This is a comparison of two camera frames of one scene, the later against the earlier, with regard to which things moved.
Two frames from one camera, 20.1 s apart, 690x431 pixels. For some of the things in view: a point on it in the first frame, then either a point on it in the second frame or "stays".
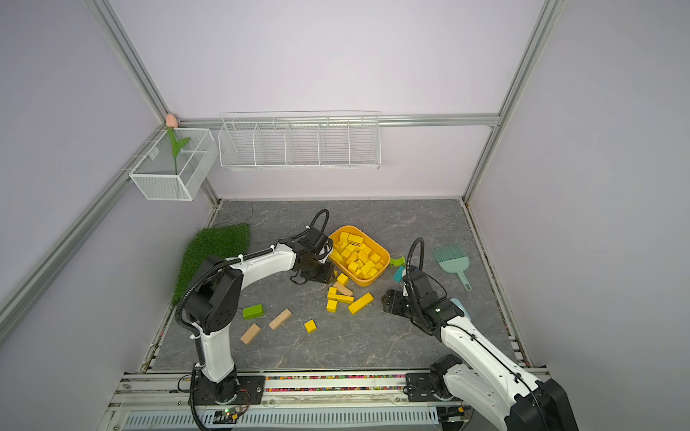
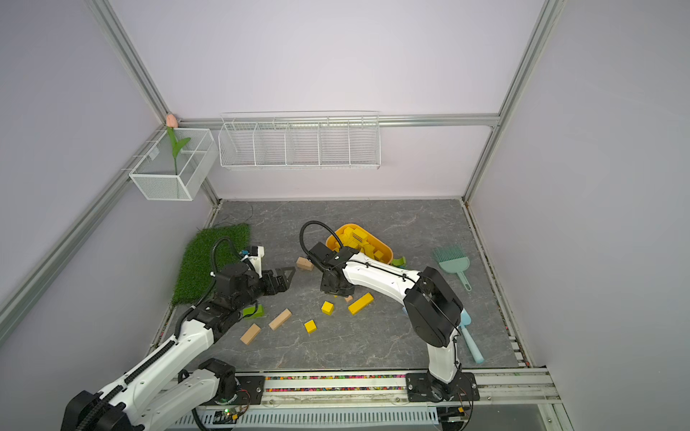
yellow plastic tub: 358,256 stays
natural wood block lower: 252,331 stays
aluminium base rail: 159,400 stays
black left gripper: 326,276 -> 282,284
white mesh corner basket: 161,177 stays
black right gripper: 392,297 -> 342,291
